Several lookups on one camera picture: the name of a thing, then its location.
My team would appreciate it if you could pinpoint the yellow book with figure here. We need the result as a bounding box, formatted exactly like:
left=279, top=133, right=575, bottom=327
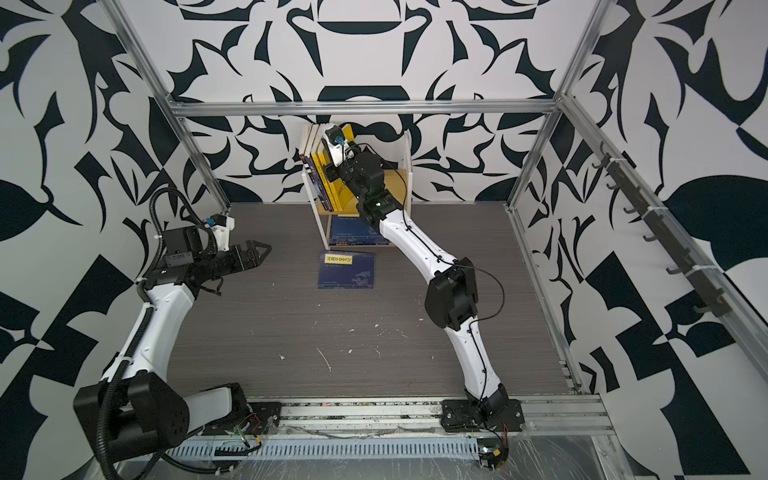
left=310, top=124, right=336, bottom=213

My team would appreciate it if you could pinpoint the purple book with old man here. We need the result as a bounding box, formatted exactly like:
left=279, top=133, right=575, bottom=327
left=304, top=142, right=333, bottom=212

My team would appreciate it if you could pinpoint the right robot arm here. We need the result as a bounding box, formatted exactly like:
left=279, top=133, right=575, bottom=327
left=332, top=147, right=508, bottom=423

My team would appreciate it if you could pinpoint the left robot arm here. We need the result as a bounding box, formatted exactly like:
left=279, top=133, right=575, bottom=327
left=73, top=221, right=272, bottom=479

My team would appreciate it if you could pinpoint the wooden white bookshelf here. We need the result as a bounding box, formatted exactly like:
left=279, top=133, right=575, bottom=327
left=297, top=123, right=413, bottom=250

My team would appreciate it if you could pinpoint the black book leaning upright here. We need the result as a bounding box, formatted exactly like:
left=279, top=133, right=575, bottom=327
left=298, top=124, right=318, bottom=162

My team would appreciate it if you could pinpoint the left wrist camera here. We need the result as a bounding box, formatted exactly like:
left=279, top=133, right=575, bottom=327
left=206, top=214, right=235, bottom=252

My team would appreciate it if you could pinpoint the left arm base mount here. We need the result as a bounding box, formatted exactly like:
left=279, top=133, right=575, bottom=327
left=200, top=401, right=283, bottom=436

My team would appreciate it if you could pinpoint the black corrugated cable hose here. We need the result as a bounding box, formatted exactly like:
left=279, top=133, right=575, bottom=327
left=94, top=187, right=265, bottom=480

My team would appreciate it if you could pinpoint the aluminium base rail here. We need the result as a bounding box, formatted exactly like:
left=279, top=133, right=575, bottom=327
left=101, top=392, right=619, bottom=445

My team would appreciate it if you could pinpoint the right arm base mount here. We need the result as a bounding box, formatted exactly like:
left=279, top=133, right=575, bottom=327
left=440, top=399, right=525, bottom=433

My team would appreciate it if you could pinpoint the wall hook rail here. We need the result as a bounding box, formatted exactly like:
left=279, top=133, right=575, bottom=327
left=593, top=141, right=733, bottom=318

